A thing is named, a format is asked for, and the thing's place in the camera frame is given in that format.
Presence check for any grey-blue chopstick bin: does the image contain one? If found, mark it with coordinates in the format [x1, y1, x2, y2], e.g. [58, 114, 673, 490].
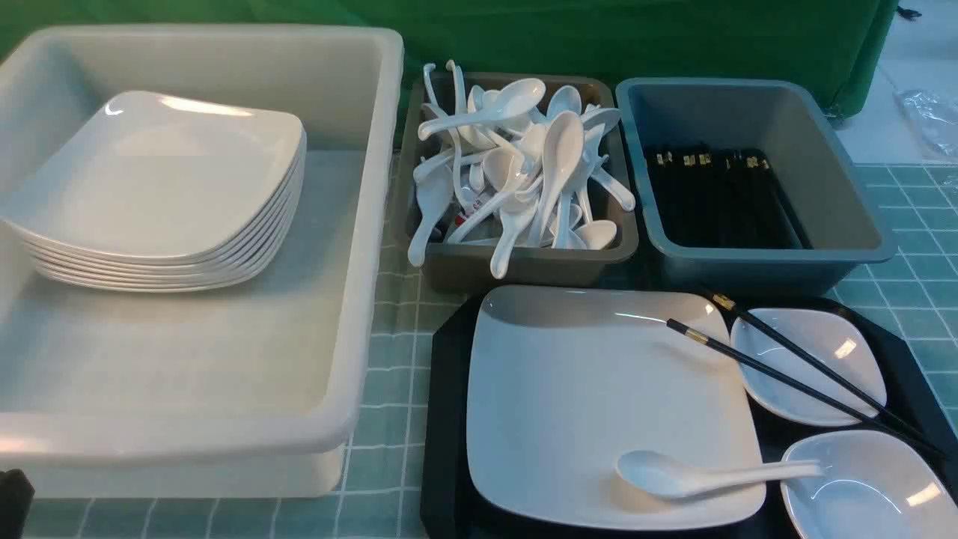
[616, 76, 899, 296]

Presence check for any white spoon top of pile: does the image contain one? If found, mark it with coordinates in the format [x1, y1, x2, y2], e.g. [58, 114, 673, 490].
[418, 78, 546, 141]

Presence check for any black serving tray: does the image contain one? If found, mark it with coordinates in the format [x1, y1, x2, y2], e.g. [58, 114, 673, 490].
[418, 296, 956, 538]

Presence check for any small white dish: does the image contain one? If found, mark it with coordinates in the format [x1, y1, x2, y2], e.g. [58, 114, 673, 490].
[730, 308, 888, 427]
[781, 430, 957, 538]

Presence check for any white spoon left hanging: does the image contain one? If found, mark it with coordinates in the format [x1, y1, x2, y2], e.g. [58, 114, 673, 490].
[407, 165, 453, 267]

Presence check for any white ceramic soup spoon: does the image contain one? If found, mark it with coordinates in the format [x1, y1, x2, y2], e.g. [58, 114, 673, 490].
[615, 450, 823, 499]

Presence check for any green backdrop cloth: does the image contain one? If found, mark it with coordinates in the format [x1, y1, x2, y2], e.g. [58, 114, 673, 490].
[1, 1, 898, 118]

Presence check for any pile of black chopsticks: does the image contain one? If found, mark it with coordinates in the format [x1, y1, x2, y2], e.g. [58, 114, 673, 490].
[643, 144, 811, 249]

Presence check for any large white square rice plate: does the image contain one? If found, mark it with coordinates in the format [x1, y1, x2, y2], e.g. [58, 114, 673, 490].
[466, 285, 766, 532]

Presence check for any clear plastic bag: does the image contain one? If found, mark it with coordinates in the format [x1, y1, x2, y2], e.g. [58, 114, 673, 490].
[895, 89, 957, 162]

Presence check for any teal checked table mat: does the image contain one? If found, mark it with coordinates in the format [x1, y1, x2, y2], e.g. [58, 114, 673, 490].
[25, 164, 956, 538]

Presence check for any black chopstick gold band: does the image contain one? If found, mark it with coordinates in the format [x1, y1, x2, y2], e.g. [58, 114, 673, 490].
[705, 289, 948, 460]
[666, 318, 906, 440]

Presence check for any brown spoon bin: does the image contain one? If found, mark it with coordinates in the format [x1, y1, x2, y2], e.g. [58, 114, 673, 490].
[388, 70, 640, 296]

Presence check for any white spoon centre upright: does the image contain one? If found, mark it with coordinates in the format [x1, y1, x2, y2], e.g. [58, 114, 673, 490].
[525, 110, 585, 248]

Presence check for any stack of white square plates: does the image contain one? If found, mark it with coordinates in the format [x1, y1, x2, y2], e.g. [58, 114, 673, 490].
[2, 90, 308, 293]

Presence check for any large white plastic tub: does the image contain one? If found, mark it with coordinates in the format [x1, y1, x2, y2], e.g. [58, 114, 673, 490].
[2, 24, 404, 499]

